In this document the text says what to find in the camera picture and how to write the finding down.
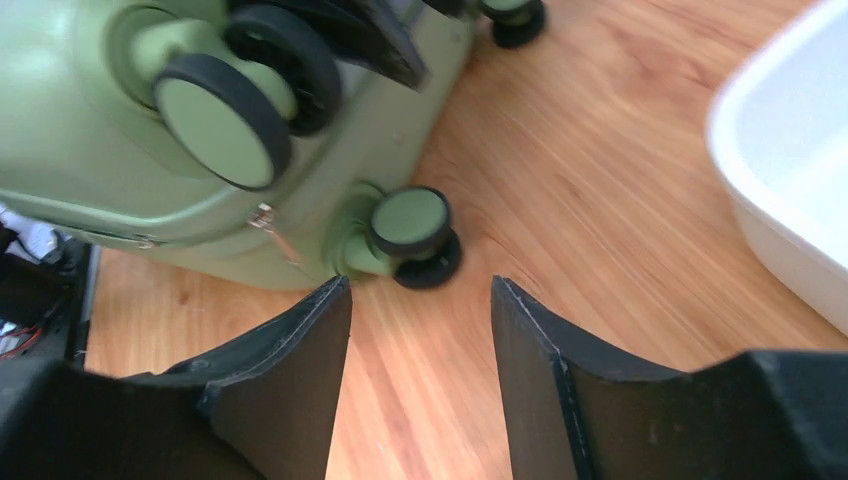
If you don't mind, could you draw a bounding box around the green hard-shell suitcase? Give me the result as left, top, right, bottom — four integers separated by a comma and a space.
1, 1, 546, 291

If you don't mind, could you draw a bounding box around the white plastic tub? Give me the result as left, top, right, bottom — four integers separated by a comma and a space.
705, 1, 847, 330

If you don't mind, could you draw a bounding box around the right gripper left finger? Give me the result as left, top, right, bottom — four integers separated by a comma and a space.
1, 276, 352, 479

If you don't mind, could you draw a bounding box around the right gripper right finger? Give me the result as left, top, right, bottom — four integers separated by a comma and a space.
491, 276, 847, 479

